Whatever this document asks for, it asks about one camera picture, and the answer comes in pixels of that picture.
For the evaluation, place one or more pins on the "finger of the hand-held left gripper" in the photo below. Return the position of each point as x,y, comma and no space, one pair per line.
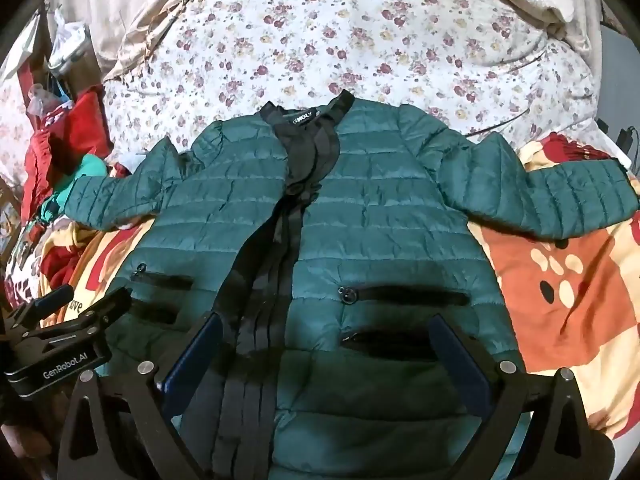
102,312
52,300

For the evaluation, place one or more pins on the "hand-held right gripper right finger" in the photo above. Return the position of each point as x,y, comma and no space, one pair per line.
460,360

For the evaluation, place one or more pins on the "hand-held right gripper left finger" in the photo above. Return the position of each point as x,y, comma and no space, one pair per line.
192,360

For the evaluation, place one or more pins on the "green puffer jacket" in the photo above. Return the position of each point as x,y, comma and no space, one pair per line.
380,220

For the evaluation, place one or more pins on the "red flowered white blanket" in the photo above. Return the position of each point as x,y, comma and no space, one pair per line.
22,265

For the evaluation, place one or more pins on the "orange patterned blanket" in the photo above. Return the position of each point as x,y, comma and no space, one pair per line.
565,280

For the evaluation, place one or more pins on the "turquoise garment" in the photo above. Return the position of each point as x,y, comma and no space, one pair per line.
90,170

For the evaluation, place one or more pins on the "red garment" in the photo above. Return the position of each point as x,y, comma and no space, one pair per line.
80,120

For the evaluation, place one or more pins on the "pink floral cloth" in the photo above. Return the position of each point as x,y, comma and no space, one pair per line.
15,115

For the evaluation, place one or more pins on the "clear plastic bag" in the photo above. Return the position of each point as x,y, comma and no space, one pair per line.
41,100

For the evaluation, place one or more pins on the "silver metal container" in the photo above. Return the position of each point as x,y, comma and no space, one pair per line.
70,55

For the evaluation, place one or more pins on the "black power adapter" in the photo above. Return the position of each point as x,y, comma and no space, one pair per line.
626,141

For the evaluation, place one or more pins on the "floral quilt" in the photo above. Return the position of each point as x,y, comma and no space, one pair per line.
325,35

